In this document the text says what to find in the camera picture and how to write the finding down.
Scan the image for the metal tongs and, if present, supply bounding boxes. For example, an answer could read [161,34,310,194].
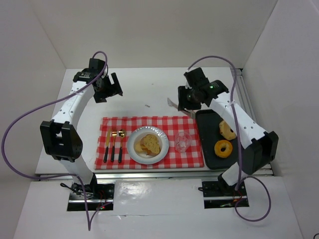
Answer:
[166,98,197,120]

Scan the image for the round bread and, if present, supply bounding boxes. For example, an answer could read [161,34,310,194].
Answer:
[134,141,148,153]

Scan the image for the toasted bread slice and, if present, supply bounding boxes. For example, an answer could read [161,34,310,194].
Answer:
[140,134,160,156]

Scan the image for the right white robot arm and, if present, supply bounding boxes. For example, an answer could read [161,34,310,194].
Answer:
[178,68,279,189]

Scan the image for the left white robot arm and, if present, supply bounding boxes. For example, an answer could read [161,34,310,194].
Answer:
[40,58,123,195]

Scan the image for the fruit bagel bread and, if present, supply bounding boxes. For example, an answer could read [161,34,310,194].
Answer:
[219,120,236,141]

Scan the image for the black tray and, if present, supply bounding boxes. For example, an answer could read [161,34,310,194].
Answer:
[195,110,238,170]

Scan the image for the clear glass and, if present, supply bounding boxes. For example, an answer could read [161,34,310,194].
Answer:
[174,132,192,153]

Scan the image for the glazed yellow donut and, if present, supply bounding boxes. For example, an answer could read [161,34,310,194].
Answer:
[214,140,233,158]

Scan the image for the red checkered cloth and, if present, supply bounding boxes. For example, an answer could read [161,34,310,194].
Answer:
[94,116,204,170]

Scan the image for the white plate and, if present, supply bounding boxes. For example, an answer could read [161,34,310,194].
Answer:
[127,125,169,165]

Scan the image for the gold fork dark handle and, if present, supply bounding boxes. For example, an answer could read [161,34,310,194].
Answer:
[111,128,118,162]

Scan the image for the aluminium rail frame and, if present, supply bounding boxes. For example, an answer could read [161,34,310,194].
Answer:
[37,67,274,181]

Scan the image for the gold spoon dark handle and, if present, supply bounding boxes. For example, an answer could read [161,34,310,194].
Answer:
[118,129,127,163]

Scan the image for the gold knife dark handle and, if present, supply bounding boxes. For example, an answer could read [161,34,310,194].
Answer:
[103,129,111,163]

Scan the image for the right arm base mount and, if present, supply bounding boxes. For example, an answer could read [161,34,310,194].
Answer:
[197,180,249,209]

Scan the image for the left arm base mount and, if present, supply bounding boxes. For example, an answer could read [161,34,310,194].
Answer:
[60,180,115,212]

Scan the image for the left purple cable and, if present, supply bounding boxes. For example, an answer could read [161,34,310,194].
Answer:
[2,51,109,232]

